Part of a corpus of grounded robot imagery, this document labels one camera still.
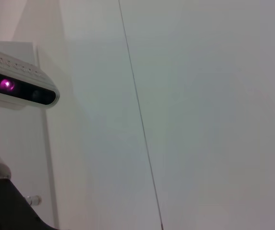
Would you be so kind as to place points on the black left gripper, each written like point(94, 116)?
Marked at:
point(5, 206)

